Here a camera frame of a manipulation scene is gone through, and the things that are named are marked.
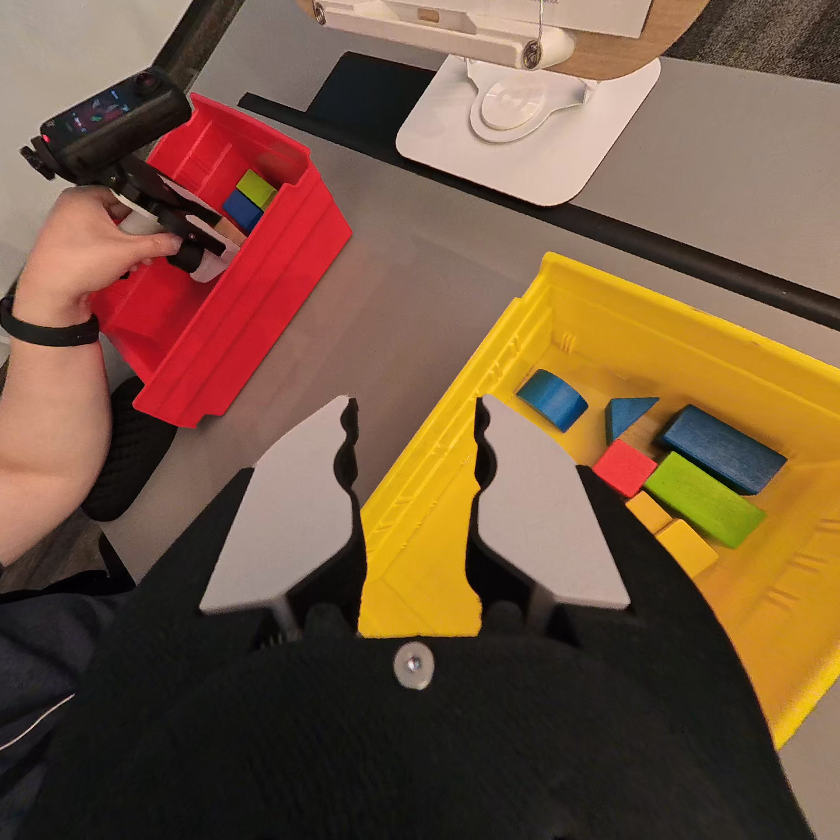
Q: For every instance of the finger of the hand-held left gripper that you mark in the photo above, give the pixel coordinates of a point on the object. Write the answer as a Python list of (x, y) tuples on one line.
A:
[(180, 191), (213, 262)]

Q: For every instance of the printed instruction sheet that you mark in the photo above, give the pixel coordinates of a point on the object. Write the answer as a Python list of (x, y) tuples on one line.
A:
[(590, 16)]

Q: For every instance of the blue wooden cylinder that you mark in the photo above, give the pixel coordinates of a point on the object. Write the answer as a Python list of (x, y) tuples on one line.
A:
[(551, 400)]

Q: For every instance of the yellow plastic bin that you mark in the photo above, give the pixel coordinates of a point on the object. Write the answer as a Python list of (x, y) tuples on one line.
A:
[(656, 328)]

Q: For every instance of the red plastic bin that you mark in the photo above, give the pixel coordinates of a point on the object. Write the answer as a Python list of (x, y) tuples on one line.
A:
[(216, 341)]

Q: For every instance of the black chair armrest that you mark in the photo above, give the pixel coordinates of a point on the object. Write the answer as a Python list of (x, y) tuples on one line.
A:
[(131, 453)]

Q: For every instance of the white board stand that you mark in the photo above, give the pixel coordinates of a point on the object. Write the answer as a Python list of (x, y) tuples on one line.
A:
[(525, 157)]

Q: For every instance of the dark teal triangular block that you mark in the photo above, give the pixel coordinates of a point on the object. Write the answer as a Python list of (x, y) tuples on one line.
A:
[(627, 417)]

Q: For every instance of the tan wooden block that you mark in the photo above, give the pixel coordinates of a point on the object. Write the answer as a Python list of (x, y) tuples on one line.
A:
[(233, 233)]

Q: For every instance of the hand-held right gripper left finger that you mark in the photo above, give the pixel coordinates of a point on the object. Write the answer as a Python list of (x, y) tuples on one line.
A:
[(289, 518)]

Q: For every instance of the red wooden cube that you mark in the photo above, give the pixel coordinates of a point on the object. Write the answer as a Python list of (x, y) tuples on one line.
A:
[(623, 469)]

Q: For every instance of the person's left hand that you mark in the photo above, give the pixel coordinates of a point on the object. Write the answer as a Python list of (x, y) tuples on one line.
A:
[(72, 256)]

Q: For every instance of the yellow wooden cube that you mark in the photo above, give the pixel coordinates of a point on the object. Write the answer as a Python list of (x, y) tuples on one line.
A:
[(649, 512), (687, 548)]

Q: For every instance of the black wristband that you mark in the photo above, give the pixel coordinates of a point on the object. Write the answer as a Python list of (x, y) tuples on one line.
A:
[(46, 333)]

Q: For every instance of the long green wooden block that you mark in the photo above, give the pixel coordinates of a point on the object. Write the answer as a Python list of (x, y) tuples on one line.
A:
[(705, 499)]

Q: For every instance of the small blue wooden block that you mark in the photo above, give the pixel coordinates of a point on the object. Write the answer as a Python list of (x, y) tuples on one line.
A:
[(241, 213)]

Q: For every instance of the long dark blue wooden block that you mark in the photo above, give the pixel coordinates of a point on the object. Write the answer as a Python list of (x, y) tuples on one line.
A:
[(722, 449)]

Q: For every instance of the person's dark navy shirt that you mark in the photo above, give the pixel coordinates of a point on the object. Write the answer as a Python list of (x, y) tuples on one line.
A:
[(39, 656)]

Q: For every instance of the person's left forearm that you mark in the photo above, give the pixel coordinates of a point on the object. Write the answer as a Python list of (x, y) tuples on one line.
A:
[(52, 426)]

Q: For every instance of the black flat pad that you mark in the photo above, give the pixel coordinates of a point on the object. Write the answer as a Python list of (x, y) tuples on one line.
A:
[(367, 85)]

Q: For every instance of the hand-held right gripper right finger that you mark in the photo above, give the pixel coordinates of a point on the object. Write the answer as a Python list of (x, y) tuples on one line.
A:
[(544, 525)]

